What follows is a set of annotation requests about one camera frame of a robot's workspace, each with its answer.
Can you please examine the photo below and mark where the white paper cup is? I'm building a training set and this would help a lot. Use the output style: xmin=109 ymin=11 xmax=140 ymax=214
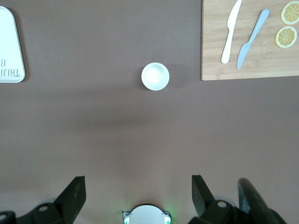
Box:
xmin=141 ymin=62 xmax=171 ymax=91

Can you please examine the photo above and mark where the cream bear print tray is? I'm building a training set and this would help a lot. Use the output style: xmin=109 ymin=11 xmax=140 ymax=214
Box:
xmin=0 ymin=6 xmax=26 ymax=84

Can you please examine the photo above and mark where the white plastic knife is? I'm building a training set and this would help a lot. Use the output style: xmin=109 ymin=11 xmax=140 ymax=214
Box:
xmin=221 ymin=0 xmax=242 ymax=64

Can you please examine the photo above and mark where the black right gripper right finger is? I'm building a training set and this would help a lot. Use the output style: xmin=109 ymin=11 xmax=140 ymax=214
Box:
xmin=192 ymin=175 xmax=241 ymax=224

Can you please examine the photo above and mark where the grey plastic knife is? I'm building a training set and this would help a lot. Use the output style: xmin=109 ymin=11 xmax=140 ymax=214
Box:
xmin=236 ymin=8 xmax=270 ymax=70

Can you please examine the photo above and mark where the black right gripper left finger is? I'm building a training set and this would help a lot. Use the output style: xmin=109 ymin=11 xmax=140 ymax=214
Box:
xmin=0 ymin=175 xmax=87 ymax=224

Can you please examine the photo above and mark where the bamboo cutting board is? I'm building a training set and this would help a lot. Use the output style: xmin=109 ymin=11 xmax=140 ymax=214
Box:
xmin=200 ymin=0 xmax=299 ymax=82

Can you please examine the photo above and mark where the lemon slice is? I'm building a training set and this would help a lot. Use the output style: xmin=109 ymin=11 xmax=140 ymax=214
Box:
xmin=275 ymin=25 xmax=298 ymax=49
xmin=281 ymin=0 xmax=299 ymax=26

